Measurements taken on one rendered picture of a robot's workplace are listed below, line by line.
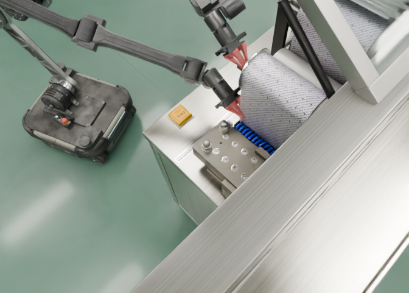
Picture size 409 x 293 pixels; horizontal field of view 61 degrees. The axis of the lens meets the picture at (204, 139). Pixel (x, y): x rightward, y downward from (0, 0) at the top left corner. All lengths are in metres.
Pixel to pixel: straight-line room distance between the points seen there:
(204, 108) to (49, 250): 1.40
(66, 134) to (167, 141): 1.10
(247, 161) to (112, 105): 1.38
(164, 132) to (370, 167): 0.86
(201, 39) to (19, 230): 1.93
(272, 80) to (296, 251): 0.52
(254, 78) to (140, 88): 1.77
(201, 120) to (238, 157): 0.30
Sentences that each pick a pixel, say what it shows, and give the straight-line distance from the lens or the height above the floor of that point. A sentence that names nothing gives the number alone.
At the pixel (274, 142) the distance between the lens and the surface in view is 1.19.
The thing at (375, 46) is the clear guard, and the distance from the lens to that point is 0.61.
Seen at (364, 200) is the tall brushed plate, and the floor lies 1.44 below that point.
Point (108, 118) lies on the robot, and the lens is 2.33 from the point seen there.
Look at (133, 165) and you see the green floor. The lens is 2.39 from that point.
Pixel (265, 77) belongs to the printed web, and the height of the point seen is 1.30.
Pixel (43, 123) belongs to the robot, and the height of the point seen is 0.24.
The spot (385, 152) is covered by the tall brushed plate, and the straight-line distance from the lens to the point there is 0.81.
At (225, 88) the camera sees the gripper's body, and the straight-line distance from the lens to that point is 1.19.
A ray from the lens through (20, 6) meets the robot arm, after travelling 1.32.
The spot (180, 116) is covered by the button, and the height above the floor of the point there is 0.92.
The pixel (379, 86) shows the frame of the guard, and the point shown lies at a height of 1.67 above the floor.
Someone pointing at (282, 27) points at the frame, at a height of 1.17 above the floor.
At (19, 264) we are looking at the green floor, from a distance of 2.46.
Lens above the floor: 2.10
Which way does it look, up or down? 61 degrees down
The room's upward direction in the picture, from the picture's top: 7 degrees counter-clockwise
